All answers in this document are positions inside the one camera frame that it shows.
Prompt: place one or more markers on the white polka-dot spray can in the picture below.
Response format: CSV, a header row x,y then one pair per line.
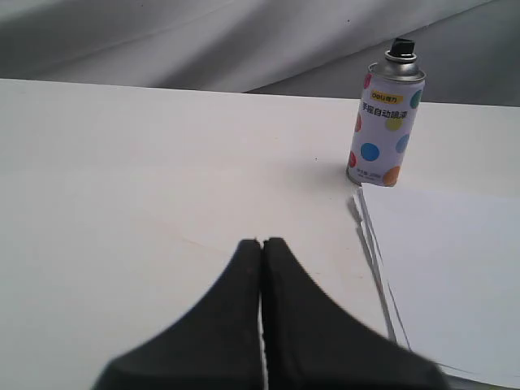
x,y
392,90

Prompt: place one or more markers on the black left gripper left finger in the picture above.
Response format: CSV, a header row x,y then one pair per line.
x,y
215,345

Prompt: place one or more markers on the grey backdrop cloth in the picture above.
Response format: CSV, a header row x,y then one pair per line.
x,y
468,49

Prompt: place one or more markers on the white paper stack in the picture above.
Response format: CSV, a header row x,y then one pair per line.
x,y
448,264

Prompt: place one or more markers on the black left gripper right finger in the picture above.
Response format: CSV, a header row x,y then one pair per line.
x,y
312,343

